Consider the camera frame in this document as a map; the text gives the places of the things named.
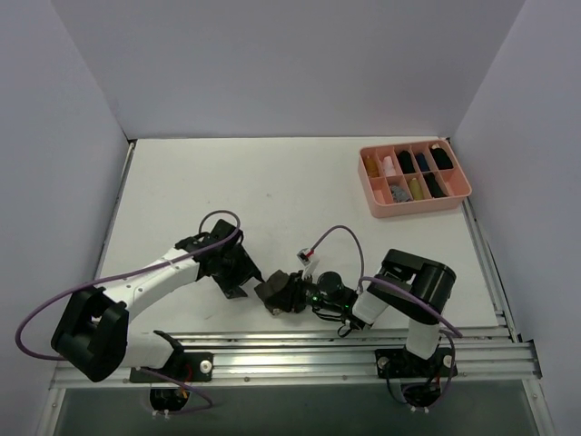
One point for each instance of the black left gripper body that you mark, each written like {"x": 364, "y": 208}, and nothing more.
{"x": 241, "y": 273}

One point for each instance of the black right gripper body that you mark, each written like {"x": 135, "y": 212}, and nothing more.
{"x": 290, "y": 292}

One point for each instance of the brown underwear cream waistband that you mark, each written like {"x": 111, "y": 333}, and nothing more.
{"x": 276, "y": 293}

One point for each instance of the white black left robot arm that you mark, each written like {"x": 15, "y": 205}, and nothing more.
{"x": 93, "y": 332}

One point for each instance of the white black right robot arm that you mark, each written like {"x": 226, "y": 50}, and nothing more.
{"x": 413, "y": 285}

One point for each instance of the grey patterned rolled garment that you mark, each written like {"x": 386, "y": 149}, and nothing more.
{"x": 399, "y": 195}

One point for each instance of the orange rolled garment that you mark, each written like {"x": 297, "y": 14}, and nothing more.
{"x": 371, "y": 167}

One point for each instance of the pink divided storage box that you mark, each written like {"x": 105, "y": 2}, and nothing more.
{"x": 410, "y": 178}

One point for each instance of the pink white rolled garment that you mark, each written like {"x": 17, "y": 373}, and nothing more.
{"x": 388, "y": 166}

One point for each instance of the yellow rolled garment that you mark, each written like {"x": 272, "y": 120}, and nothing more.
{"x": 416, "y": 190}

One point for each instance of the black rolled garment lower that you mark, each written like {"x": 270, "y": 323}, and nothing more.
{"x": 433, "y": 186}

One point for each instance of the dark blue rolled garment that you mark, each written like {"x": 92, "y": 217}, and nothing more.
{"x": 422, "y": 162}

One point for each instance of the black white rolled garment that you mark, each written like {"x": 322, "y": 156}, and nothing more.
{"x": 441, "y": 157}

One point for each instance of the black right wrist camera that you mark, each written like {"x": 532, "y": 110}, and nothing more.
{"x": 333, "y": 293}

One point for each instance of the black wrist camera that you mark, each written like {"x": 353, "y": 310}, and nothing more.
{"x": 226, "y": 234}
{"x": 333, "y": 293}

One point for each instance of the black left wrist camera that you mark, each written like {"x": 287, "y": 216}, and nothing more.
{"x": 226, "y": 234}

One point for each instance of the aluminium frame rail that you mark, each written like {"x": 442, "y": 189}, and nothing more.
{"x": 253, "y": 359}

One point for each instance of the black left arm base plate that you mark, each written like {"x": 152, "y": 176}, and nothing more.
{"x": 188, "y": 367}

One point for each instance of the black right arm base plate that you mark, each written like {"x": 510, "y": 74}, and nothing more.
{"x": 399, "y": 363}

